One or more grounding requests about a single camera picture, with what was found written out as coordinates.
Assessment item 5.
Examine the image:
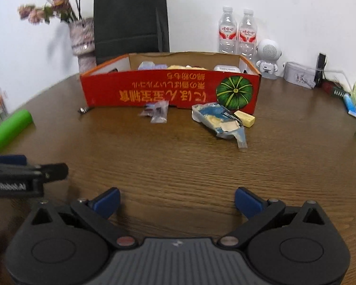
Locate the blue tube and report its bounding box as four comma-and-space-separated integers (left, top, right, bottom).
342, 93, 356, 120

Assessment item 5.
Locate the small clear wrapped packet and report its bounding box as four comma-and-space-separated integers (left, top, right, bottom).
140, 100, 169, 124

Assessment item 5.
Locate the green cylinder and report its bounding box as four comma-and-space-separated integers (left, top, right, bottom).
0, 109, 34, 155

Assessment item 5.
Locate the black flashlight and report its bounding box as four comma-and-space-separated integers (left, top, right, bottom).
314, 53, 327, 88

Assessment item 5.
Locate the speckled purple vase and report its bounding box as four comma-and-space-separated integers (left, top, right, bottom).
69, 18, 97, 73

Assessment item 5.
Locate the white robot speaker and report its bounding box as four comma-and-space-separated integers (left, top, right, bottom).
256, 38, 283, 80

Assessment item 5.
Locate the blue printed plastic packet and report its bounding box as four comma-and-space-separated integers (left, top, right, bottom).
192, 102, 248, 149

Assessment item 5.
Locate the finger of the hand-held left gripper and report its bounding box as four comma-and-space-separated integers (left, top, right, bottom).
0, 163, 69, 185
0, 154, 28, 168

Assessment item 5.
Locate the yellow block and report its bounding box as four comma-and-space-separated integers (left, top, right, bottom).
234, 110, 256, 128

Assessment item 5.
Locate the red cardboard box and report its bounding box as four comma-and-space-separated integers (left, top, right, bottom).
80, 51, 262, 114

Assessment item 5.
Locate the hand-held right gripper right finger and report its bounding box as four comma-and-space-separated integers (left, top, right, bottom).
218, 186, 327, 249

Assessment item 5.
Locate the dark red flat box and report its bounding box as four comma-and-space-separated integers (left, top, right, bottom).
322, 80, 349, 98

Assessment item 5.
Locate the clear water bottle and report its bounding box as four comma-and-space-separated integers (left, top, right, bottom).
238, 9, 258, 63
218, 6, 238, 54

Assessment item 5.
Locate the black paper bag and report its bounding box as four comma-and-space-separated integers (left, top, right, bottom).
93, 0, 170, 66

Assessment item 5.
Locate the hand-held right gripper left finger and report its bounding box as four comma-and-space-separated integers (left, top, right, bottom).
27, 187, 138, 250

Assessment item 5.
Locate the grey tin box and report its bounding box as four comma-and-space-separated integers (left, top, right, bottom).
284, 62, 316, 89

